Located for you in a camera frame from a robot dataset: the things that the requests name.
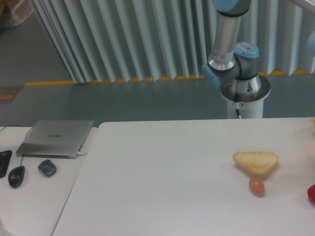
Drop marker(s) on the black computer mouse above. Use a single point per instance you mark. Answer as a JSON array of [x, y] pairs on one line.
[[16, 176]]

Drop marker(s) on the brown cardboard box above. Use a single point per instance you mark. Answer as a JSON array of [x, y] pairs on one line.
[[14, 12]]

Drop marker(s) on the dark grey earbuds case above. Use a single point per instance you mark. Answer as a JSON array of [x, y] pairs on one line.
[[47, 167]]

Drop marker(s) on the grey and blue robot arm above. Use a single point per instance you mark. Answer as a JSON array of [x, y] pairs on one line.
[[226, 39]]

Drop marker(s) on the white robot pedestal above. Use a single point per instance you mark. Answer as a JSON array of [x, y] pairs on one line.
[[246, 109]]

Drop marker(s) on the toasted bread slice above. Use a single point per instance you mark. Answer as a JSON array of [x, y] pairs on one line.
[[256, 162]]

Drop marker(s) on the brown egg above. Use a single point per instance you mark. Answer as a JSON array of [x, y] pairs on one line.
[[256, 185]]

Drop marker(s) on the silver closed laptop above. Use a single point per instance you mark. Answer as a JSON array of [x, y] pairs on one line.
[[55, 138]]

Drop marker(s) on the white folding screen partition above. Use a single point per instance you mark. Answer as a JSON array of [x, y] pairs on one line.
[[127, 39]]

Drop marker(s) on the black keyboard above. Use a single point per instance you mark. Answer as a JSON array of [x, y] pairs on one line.
[[5, 157]]

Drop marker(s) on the red pepper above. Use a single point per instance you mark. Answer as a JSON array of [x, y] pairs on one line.
[[311, 193]]

